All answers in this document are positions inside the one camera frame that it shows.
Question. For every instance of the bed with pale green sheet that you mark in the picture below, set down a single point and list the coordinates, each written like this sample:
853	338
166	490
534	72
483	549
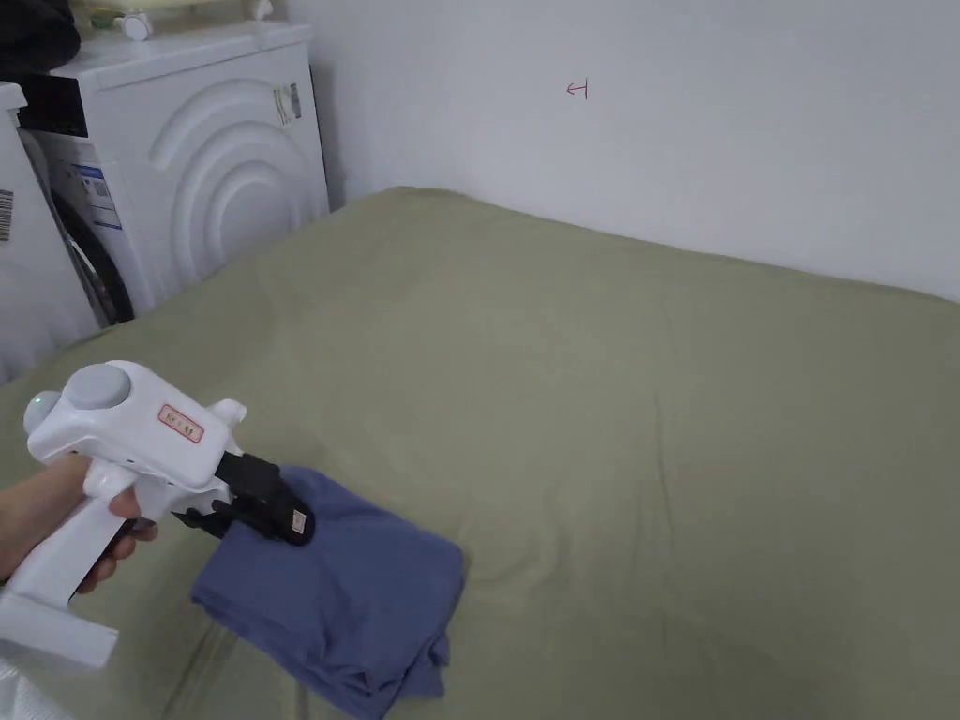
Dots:
600	420

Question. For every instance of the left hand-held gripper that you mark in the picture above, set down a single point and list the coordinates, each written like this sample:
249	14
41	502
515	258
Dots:
127	435

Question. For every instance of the person's left hand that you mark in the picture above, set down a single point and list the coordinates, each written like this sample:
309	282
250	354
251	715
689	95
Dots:
41	510

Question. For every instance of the dark blue garment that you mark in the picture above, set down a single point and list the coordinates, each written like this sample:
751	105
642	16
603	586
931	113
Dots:
337	592

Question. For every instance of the white appliance with barcode label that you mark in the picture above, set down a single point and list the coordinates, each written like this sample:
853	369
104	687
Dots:
30	300

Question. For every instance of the white washing machine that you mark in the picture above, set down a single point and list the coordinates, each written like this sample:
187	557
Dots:
217	172

